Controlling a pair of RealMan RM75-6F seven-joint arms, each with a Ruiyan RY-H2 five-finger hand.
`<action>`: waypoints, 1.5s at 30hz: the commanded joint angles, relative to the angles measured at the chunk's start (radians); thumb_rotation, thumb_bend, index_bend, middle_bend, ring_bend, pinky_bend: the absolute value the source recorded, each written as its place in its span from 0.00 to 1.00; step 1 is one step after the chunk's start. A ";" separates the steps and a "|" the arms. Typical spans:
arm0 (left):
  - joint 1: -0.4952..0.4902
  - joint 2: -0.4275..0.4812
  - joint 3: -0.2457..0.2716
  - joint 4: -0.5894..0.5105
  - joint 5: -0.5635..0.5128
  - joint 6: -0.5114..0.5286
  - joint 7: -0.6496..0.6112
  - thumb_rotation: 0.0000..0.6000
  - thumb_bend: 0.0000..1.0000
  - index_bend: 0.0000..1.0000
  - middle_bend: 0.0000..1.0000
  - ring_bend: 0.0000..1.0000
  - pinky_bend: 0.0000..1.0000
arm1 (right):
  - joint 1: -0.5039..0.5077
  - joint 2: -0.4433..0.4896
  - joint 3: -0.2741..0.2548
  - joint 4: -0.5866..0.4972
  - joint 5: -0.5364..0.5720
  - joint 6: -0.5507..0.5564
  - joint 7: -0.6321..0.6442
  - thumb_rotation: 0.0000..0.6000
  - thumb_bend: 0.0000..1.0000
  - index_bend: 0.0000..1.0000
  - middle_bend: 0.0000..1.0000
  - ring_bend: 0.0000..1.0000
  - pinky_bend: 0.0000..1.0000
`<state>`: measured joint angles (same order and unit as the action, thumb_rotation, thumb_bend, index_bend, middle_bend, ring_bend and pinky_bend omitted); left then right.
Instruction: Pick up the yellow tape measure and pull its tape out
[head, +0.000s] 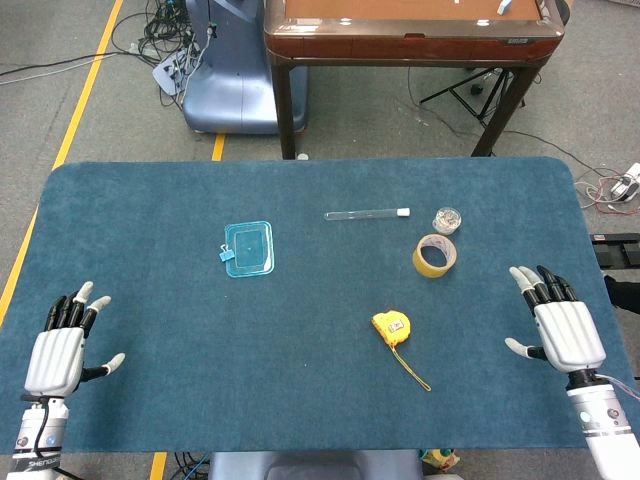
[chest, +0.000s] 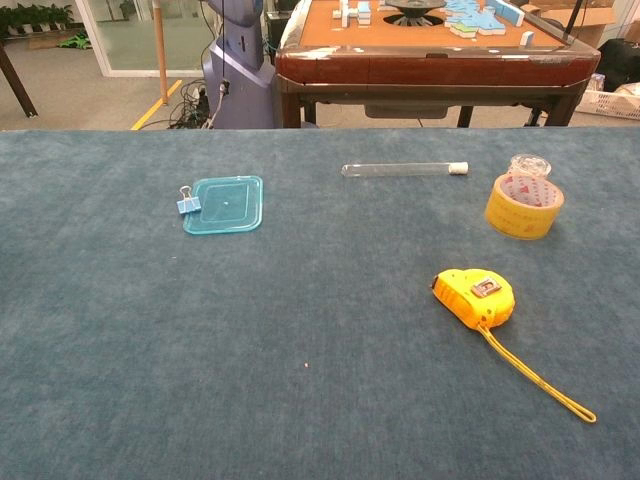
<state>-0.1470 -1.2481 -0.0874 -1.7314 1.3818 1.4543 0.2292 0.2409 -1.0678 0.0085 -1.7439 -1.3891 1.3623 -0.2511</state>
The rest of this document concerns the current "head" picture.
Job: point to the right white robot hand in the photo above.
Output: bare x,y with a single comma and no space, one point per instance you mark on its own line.
570,335

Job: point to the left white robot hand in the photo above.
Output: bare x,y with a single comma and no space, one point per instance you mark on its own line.
55,355

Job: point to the yellow tape measure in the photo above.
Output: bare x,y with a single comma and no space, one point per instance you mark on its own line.
392,327

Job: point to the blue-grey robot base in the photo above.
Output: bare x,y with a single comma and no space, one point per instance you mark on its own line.
235,90

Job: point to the yellow adhesive tape roll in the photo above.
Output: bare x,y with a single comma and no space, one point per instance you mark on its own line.
425,270

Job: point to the black fabric object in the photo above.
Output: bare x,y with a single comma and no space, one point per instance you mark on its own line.
622,295

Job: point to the black foot pedal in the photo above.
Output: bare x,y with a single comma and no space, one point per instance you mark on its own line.
615,255

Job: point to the blue felt table cover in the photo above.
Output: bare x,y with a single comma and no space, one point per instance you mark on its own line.
200,350

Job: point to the clear jar of paper clips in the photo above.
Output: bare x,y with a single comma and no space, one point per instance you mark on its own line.
446,221

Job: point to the yellow toy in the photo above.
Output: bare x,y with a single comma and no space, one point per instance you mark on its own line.
440,457

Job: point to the blue binder clip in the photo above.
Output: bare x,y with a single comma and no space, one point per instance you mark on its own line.
226,256

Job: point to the transparent blue plastic lid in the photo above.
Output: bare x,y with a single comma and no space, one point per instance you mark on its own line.
250,247

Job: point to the glass test tube white cap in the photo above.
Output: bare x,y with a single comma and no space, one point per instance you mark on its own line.
360,215

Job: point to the black tripod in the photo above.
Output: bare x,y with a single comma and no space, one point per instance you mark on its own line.
475,90

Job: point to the grey-blue robot torso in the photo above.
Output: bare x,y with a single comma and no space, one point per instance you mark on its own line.
315,465

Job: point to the white power strip with plugs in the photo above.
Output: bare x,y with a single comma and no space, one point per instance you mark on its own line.
167,75

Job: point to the brown mahjong table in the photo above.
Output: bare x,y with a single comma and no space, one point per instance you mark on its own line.
400,47

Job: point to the white blue mahjong tile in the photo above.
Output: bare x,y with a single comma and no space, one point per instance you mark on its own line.
505,6

